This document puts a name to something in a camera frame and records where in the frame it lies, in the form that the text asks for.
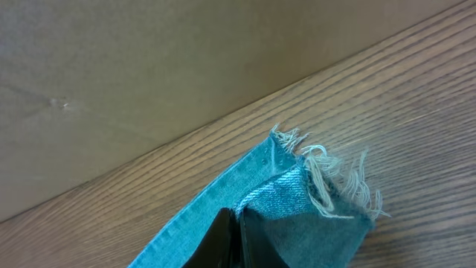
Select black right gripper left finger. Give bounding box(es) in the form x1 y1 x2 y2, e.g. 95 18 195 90
183 208 238 268

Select light blue denim jeans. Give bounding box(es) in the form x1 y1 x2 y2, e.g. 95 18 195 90
132 128 384 267

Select brown cardboard back panel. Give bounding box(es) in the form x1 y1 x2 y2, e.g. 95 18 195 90
1 0 453 219

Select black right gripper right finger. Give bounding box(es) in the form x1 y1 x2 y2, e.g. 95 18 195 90
239 208 289 268

